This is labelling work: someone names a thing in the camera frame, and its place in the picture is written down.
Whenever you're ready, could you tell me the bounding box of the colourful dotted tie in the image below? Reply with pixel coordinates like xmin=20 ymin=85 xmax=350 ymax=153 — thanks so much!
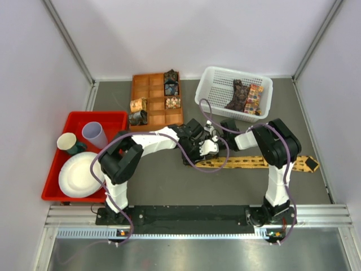
xmin=243 ymin=84 xmax=263 ymax=116

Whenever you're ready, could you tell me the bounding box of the white plastic basket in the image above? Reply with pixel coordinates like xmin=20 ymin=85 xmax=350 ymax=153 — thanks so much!
xmin=195 ymin=66 xmax=273 ymax=123

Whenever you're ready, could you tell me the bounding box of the rolled dark tie top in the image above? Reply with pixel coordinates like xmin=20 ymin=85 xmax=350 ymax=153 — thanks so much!
xmin=164 ymin=69 xmax=178 ymax=84

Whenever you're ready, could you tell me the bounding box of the aluminium frame rail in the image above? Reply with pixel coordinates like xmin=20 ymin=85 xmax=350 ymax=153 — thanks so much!
xmin=45 ymin=204 xmax=353 ymax=228

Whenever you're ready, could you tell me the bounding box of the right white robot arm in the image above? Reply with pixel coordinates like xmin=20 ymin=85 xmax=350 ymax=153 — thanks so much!
xmin=221 ymin=119 xmax=301 ymax=226

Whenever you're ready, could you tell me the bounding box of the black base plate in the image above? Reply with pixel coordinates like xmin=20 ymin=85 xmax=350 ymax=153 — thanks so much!
xmin=95 ymin=205 xmax=297 ymax=226

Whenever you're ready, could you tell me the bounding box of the dark brown paisley tie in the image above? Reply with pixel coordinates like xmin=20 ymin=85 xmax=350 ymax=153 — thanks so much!
xmin=225 ymin=80 xmax=250 ymax=112

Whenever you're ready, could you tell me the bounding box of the red plastic bin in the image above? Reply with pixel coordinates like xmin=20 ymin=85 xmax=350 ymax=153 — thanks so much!
xmin=41 ymin=111 xmax=128 ymax=203

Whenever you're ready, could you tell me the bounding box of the rolled blue black tie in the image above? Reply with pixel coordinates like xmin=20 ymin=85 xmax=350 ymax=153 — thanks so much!
xmin=164 ymin=81 xmax=179 ymax=96

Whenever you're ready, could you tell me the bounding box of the grey slotted cable duct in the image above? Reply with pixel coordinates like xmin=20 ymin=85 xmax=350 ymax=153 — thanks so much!
xmin=56 ymin=228 xmax=269 ymax=240

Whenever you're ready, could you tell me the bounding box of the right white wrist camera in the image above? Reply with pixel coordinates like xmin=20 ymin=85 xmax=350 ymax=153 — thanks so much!
xmin=204 ymin=120 xmax=218 ymax=138

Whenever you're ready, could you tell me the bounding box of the yellow insect print tie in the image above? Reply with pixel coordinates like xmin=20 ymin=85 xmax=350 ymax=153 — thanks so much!
xmin=196 ymin=155 xmax=320 ymax=173

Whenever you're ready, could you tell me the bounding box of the white plate stack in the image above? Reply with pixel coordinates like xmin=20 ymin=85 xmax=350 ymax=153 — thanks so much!
xmin=58 ymin=152 xmax=102 ymax=198

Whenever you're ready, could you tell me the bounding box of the wooden compartment tray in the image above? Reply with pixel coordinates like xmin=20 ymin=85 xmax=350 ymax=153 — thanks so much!
xmin=129 ymin=73 xmax=183 ymax=132

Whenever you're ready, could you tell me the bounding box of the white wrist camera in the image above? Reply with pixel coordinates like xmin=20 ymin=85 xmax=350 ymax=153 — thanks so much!
xmin=204 ymin=120 xmax=218 ymax=138
xmin=199 ymin=135 xmax=219 ymax=156

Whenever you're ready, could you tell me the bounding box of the beige paper cup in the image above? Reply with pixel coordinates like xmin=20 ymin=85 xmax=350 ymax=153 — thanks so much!
xmin=56 ymin=132 xmax=77 ymax=155

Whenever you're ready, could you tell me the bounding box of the lilac plastic cup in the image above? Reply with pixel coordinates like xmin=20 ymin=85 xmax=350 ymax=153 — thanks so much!
xmin=82 ymin=121 xmax=108 ymax=149

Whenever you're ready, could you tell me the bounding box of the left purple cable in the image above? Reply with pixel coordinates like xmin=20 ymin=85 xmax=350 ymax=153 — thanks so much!
xmin=90 ymin=132 xmax=231 ymax=246

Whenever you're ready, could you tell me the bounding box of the rolled dark patterned tie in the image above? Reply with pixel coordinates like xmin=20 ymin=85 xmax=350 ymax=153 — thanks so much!
xmin=129 ymin=110 xmax=148 ymax=126

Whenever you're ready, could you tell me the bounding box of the orange tan tie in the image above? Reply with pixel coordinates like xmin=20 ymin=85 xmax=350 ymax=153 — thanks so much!
xmin=130 ymin=97 xmax=147 ymax=112

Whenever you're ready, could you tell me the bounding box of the dark green cup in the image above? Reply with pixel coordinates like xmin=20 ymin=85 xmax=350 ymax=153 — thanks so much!
xmin=69 ymin=141 xmax=87 ymax=155

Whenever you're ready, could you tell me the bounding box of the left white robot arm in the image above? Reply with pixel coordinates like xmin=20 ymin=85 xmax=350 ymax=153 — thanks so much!
xmin=98 ymin=119 xmax=219 ymax=224

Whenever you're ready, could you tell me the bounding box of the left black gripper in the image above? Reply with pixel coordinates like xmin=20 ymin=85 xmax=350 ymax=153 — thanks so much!
xmin=180 ymin=141 xmax=205 ymax=168

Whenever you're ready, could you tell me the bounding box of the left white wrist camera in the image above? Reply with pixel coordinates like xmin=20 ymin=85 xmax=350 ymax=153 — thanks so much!
xmin=199 ymin=135 xmax=219 ymax=156

